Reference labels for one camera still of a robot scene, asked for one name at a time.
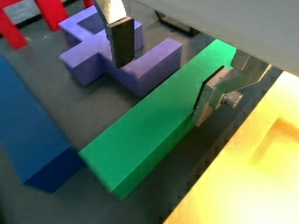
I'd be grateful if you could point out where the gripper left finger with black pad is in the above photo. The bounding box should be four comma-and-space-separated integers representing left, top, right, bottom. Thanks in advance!
92, 0, 136, 69

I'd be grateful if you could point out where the gripper right finger metal plate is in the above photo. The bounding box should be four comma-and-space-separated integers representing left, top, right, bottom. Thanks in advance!
191, 50, 272, 127

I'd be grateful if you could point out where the green rectangular bar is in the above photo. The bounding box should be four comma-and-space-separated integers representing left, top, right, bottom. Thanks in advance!
78, 40, 236, 199

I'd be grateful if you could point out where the yellow slotted board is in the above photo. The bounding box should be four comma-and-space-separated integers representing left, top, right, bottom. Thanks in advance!
163, 73, 299, 224

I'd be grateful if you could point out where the purple E-shaped block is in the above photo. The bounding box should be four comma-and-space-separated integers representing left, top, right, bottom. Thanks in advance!
58, 6, 183, 97

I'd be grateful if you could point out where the red forked block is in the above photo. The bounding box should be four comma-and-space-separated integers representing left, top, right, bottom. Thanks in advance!
0, 0, 96, 51

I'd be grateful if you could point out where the blue rectangular bar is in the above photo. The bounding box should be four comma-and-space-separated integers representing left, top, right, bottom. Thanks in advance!
0, 56, 84, 193

